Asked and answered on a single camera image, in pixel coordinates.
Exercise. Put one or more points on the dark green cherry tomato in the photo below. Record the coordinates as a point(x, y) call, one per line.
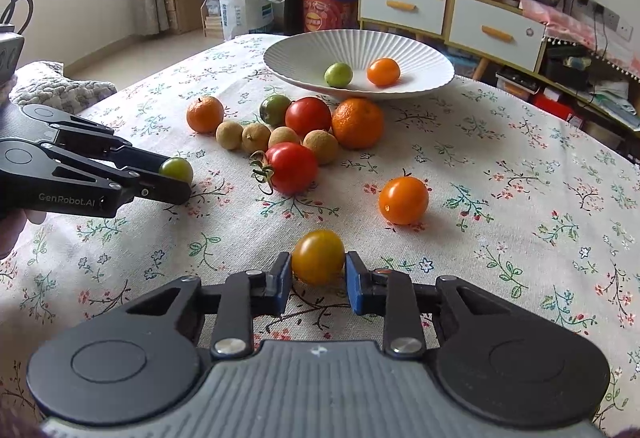
point(177, 169)

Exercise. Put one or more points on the small mandarin orange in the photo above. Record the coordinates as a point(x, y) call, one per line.
point(205, 114)

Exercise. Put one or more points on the white ribbed plate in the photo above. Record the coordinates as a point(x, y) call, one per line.
point(300, 60)

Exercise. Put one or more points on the orange cherry tomato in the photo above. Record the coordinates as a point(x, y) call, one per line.
point(404, 200)
point(383, 71)

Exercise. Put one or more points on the plain red tomato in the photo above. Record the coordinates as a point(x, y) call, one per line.
point(308, 117)

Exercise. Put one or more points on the white paper bag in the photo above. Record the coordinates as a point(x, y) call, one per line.
point(245, 13)

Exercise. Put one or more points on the wooden cabinet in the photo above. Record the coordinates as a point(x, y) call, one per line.
point(481, 67)

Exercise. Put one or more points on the red bag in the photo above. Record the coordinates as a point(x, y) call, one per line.
point(325, 13)

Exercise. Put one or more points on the floral tablecloth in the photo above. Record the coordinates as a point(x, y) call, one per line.
point(500, 168)

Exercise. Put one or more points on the wall outlet with plugs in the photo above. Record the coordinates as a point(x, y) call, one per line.
point(597, 10)

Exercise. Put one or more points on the brown kiwi fruit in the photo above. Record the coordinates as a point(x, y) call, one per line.
point(284, 136)

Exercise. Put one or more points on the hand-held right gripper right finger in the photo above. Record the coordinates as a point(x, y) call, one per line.
point(356, 290)

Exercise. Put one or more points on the white wall outlet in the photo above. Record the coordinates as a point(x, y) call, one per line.
point(625, 24)

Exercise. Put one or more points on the pink cloth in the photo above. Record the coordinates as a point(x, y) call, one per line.
point(570, 20)

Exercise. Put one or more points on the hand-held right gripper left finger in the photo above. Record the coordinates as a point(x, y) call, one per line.
point(282, 285)

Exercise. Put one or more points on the person's left hand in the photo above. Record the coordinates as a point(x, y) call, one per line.
point(35, 217)

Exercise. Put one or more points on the light green tomato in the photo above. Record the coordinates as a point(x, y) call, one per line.
point(338, 75)

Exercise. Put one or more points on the grey knitted cushion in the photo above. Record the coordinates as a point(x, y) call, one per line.
point(60, 90)

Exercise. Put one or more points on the red tomato with green stem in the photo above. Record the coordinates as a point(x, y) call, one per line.
point(292, 168)

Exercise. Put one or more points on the green and red tomato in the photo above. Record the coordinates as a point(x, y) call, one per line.
point(274, 109)

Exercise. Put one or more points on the yellow cherry tomato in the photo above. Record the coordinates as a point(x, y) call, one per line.
point(317, 257)

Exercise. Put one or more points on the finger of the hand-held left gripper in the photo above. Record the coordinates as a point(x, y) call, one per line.
point(95, 138)
point(167, 193)

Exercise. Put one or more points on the large mandarin orange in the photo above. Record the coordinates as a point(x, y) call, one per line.
point(358, 123)

